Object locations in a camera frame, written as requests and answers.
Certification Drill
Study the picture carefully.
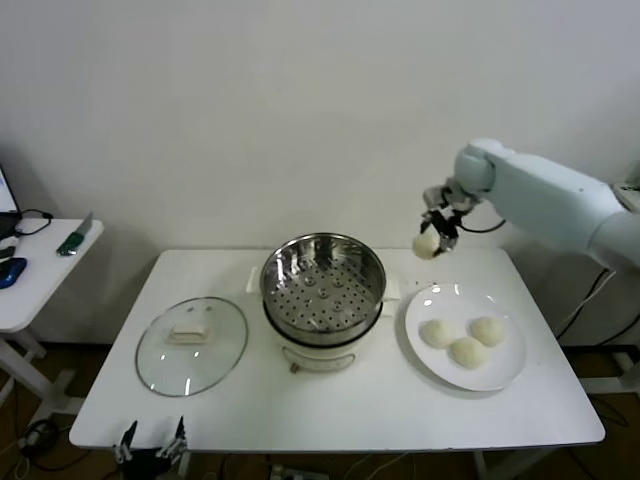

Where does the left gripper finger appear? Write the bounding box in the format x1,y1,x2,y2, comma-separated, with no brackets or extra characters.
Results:
113,419,139,464
155,415,189,459

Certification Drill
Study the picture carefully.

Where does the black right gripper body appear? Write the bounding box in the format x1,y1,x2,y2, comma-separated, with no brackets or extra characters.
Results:
430,199,474,237

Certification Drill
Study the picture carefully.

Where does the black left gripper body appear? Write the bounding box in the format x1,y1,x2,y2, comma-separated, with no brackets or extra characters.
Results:
122,444,190,480

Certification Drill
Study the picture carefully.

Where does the white steamed baozi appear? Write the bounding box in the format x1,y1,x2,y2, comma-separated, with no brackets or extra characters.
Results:
412,230,444,261
422,318,459,349
448,336,491,371
470,315,506,347

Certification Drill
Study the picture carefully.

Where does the glass lid with cream handle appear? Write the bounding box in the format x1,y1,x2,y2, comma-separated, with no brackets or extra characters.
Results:
135,296,250,399

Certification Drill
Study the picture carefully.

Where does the stainless steel steamer basket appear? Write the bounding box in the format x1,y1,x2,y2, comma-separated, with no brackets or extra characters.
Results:
245,232,403,342

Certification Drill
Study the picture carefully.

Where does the white round plate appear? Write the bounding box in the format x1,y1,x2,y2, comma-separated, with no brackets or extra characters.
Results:
403,282,528,393

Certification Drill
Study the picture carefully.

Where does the cream electric cooker pot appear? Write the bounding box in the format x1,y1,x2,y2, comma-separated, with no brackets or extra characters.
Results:
263,294,397,376

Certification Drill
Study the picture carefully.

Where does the white shelf stand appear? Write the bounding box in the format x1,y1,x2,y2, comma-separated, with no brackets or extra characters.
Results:
579,182,640,396

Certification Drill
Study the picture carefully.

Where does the white side table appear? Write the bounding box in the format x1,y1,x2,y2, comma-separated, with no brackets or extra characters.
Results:
0,218,105,416

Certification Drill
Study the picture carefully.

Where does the blue computer mouse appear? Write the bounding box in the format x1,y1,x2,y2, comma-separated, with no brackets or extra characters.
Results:
0,257,29,290

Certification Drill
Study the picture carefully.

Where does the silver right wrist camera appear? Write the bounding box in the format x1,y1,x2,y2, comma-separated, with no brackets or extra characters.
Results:
422,183,454,207

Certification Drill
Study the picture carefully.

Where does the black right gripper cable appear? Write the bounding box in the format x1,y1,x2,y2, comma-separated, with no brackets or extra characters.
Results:
457,214,506,234

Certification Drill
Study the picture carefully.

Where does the black floor adapter with cables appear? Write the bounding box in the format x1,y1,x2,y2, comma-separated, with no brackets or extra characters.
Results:
18,417,66,456

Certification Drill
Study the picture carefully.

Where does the black power cable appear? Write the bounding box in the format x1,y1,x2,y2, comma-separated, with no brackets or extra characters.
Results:
553,269,617,340

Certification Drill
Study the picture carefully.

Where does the green handled knife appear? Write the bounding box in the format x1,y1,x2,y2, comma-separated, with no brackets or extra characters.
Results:
56,211,95,258

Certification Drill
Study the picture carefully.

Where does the black laptop cable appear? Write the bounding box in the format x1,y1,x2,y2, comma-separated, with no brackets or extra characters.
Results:
13,208,54,237

